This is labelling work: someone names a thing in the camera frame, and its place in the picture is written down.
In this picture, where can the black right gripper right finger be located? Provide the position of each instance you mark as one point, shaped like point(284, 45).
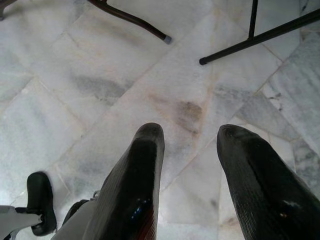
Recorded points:
point(262, 195)

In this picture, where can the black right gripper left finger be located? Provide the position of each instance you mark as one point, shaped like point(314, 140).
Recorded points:
point(132, 190)

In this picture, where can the black robot foot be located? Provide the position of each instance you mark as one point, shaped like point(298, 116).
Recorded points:
point(40, 195)
point(73, 211)

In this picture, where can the marble table with curved legs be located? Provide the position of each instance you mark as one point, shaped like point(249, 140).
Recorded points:
point(150, 30)

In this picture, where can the marble table with straight legs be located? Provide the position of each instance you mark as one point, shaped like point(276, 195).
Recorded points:
point(275, 32)

